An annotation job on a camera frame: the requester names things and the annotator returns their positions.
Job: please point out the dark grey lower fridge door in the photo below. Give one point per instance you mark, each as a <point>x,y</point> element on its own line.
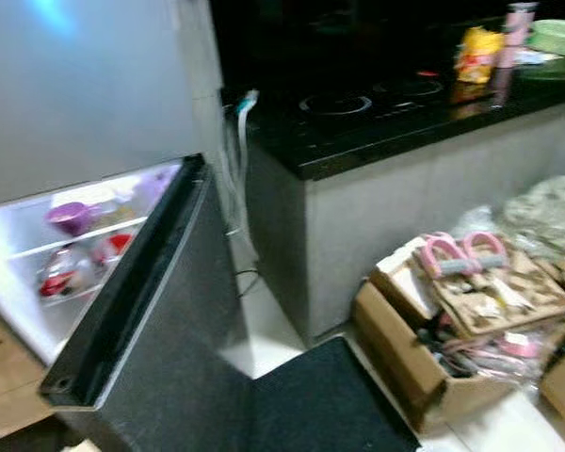
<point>169,330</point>

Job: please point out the grey upper fridge door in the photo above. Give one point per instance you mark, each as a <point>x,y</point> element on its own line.
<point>85,94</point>

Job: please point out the crumpled grey-green cloth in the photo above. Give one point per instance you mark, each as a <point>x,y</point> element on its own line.
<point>546,212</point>

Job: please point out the cardboard tray of wood pieces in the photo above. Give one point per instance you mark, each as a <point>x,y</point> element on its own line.
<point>508,301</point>

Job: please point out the pink item in plastic bag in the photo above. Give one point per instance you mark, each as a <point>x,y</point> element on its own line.
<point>520,345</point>

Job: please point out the black stone kitchen counter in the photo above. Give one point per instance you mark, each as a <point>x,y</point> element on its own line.
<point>405,217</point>

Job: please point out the green plastic basket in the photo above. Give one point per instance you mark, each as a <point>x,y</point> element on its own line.
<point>557,36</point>

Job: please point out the yellow snack bag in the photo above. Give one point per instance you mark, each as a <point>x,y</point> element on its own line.
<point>477,56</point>

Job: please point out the pink tumbler bottle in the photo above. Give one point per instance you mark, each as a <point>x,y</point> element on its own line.
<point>516,36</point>

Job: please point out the large open cardboard box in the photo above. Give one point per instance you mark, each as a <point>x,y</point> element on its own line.
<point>395,358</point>

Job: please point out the black induction cooktop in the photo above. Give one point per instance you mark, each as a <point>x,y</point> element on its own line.
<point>377,99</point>

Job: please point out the black floor mat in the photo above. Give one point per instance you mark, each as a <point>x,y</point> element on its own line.
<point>320,405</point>

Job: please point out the purple plastic bowl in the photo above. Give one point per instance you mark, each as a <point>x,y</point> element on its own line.
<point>71,218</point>

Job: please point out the brown wooden panel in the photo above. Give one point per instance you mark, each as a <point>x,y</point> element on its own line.
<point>9,377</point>

